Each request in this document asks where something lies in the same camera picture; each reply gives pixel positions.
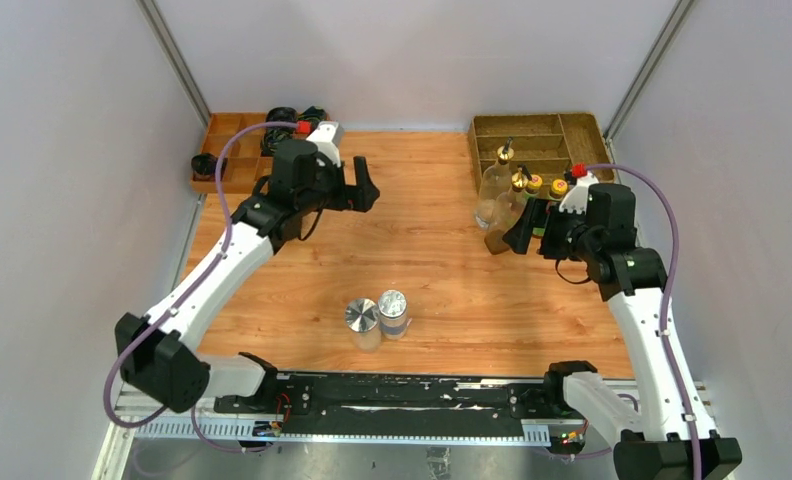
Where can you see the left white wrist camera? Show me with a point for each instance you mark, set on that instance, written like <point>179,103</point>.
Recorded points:
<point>327,136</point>

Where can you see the silver-lid spice jar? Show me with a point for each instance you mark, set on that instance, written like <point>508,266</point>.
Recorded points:
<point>361,317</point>
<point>393,314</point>

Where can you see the right silver-lid spice jar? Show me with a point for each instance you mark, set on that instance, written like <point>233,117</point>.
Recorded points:
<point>393,314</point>

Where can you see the yellow-cap sauce bottle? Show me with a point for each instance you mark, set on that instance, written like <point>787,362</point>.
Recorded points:
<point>531,191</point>
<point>558,189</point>

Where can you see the right yellow-cap sauce bottle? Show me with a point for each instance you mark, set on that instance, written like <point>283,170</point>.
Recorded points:
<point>558,189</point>

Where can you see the left silver-lid spice jar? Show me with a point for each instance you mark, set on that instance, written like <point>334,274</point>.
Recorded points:
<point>361,317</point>

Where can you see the green coiled item top-right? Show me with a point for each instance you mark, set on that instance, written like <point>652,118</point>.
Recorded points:
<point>313,114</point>

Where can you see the wooden compartment tray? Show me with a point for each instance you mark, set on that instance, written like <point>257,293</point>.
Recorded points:
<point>245,164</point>

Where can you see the dark coiled item middle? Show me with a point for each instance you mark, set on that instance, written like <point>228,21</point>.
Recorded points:
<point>272,138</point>

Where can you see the black coiled item outside tray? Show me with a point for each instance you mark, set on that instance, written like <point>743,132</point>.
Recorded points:
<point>203,167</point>

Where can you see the black coiled item top-middle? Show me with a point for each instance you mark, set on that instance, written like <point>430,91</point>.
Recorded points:
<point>282,114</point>

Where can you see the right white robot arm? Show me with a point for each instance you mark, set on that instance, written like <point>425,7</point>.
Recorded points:
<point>670,434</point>

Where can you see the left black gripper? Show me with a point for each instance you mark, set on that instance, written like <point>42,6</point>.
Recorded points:
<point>354,197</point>

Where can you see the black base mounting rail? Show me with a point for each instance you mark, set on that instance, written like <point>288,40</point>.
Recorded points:
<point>408,406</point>

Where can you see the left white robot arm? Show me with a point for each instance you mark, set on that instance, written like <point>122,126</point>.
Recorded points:
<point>158,350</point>

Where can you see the clear oil bottle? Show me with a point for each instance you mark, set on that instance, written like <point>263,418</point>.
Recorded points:
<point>495,180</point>

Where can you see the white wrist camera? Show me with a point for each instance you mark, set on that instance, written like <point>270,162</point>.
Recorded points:
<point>327,136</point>
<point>576,199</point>

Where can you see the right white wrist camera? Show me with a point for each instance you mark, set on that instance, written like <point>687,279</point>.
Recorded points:
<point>576,199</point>

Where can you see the brownish glass oil bottle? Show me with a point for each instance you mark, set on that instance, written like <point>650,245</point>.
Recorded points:
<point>508,208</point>

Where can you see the left yellow-cap sauce bottle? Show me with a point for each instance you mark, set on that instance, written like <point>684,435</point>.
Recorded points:
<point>531,191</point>

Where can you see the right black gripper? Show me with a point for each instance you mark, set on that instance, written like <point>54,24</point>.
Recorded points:
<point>550,218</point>

